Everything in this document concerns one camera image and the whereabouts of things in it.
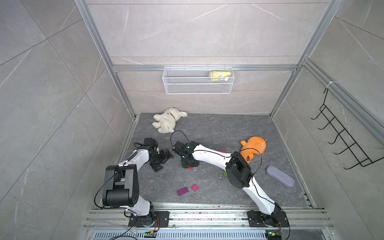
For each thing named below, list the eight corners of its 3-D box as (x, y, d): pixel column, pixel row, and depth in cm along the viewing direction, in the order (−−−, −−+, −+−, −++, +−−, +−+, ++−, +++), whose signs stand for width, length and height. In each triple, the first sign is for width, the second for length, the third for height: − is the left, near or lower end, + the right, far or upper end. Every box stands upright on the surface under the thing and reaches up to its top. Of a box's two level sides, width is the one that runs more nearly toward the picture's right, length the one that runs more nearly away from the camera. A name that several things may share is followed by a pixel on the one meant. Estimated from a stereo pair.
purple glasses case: (263, 173, 91) (266, 170, 88) (266, 166, 94) (269, 163, 91) (290, 189, 85) (294, 187, 82) (293, 181, 88) (296, 179, 85)
